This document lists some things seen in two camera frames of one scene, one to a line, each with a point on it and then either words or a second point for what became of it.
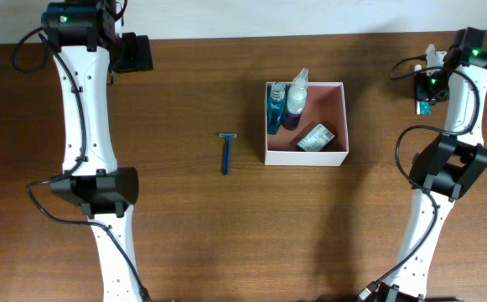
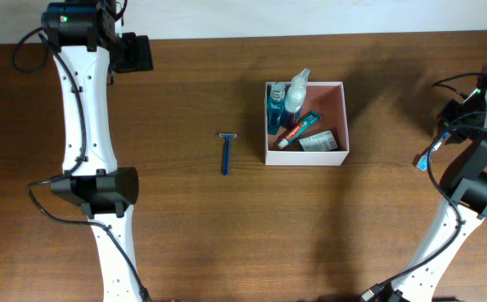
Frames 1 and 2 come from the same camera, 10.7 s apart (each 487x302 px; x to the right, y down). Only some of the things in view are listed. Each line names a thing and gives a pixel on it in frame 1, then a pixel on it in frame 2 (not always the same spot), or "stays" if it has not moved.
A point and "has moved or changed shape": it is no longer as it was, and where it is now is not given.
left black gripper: (138, 53) stays
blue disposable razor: (226, 151) stays
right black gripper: (424, 90) to (450, 116)
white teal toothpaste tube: (423, 106) to (313, 118)
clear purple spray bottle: (296, 100) stays
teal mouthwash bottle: (276, 107) stays
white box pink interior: (325, 103) stays
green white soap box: (316, 140) has moved or changed shape
